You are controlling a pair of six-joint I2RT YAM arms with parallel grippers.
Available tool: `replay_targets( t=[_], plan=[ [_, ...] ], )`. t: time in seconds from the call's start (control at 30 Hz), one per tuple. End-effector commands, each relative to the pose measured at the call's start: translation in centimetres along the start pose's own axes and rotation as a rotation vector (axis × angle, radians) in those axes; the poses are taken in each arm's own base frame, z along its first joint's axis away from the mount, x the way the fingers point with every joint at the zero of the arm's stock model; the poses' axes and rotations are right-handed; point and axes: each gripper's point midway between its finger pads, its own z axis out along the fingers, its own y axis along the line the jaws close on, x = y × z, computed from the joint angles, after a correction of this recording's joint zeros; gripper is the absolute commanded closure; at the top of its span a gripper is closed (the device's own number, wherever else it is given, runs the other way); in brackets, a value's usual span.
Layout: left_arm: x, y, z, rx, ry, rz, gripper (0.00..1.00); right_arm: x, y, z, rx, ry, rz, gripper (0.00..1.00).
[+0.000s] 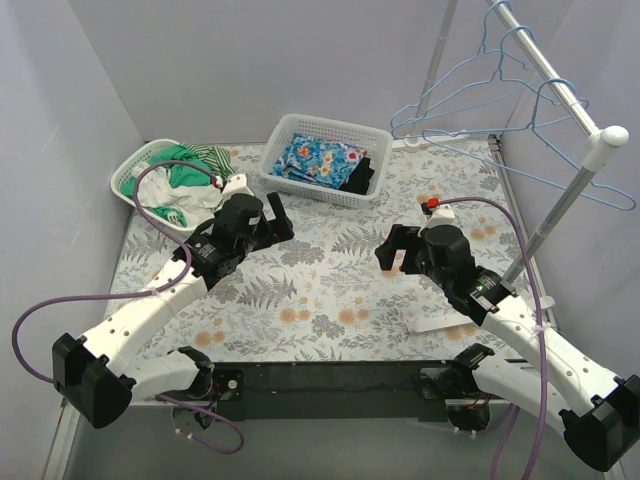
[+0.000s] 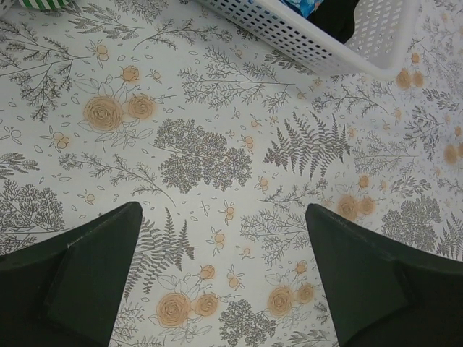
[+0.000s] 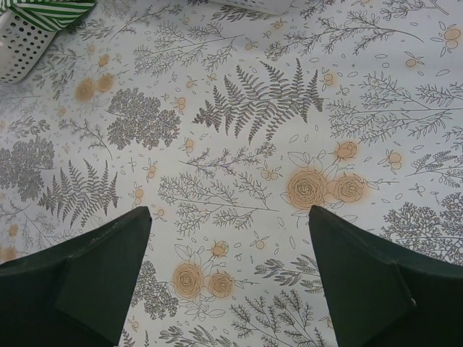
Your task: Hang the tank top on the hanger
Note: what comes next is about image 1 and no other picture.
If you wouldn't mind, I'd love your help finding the white tank top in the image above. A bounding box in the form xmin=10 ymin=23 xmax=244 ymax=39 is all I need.
xmin=137 ymin=165 xmax=223 ymax=227

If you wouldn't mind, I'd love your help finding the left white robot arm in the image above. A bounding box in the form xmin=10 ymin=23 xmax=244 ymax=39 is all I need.
xmin=52 ymin=192 xmax=294 ymax=429

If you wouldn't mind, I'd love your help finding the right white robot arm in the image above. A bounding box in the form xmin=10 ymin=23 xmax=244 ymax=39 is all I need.
xmin=375 ymin=224 xmax=639 ymax=472

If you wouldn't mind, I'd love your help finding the blue floral cloth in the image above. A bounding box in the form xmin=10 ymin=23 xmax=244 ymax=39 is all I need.
xmin=271 ymin=133 xmax=369 ymax=190

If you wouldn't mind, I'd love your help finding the green striped garment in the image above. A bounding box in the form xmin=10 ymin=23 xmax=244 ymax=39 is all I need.
xmin=182 ymin=143 xmax=236 ymax=179

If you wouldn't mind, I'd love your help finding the floral table mat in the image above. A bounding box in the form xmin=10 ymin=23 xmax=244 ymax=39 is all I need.
xmin=140 ymin=140 xmax=518 ymax=362

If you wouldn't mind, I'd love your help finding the green shirt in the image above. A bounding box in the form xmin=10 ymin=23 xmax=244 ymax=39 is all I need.
xmin=119 ymin=145 xmax=213 ymax=198

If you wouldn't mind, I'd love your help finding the black cloth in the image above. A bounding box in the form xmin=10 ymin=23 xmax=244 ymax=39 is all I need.
xmin=339 ymin=157 xmax=375 ymax=195

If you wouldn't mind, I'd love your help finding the white rectangular basket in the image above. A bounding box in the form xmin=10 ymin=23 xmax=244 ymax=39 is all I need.
xmin=258 ymin=114 xmax=392 ymax=208

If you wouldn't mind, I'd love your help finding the white oval laundry basket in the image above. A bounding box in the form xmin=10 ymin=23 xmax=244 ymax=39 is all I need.
xmin=109 ymin=138 xmax=236 ymax=239

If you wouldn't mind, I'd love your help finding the silver clothes rack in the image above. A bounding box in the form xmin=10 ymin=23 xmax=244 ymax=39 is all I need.
xmin=419 ymin=1 xmax=639 ymax=352

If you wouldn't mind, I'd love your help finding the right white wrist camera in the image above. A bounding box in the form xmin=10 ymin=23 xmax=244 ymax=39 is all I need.
xmin=421 ymin=198 xmax=455 ymax=229

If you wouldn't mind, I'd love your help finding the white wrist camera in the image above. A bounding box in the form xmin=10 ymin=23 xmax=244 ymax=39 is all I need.
xmin=222 ymin=173 xmax=255 ymax=201
xmin=421 ymin=198 xmax=455 ymax=229

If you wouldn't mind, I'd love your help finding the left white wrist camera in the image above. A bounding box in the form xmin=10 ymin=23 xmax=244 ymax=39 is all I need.
xmin=222 ymin=173 xmax=255 ymax=201

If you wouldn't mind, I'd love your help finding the near blue wire hanger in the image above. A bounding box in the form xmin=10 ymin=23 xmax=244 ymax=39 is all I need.
xmin=421 ymin=77 xmax=637 ymax=211

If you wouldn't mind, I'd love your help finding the blue wire hanger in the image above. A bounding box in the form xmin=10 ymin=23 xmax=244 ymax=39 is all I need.
xmin=421 ymin=77 xmax=637 ymax=211
xmin=407 ymin=27 xmax=569 ymax=143
xmin=390 ymin=1 xmax=533 ymax=145

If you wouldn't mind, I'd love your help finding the far blue wire hanger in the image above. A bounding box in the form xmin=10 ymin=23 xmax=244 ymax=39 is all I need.
xmin=390 ymin=1 xmax=533 ymax=145

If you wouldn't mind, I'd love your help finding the middle blue wire hanger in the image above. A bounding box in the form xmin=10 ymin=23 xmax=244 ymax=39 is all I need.
xmin=407 ymin=27 xmax=569 ymax=143

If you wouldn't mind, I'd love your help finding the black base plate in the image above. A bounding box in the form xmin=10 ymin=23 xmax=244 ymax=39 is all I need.
xmin=154 ymin=359 xmax=501 ymax=426

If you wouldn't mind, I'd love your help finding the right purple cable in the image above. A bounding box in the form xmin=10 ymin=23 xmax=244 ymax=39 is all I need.
xmin=437 ymin=195 xmax=551 ymax=480

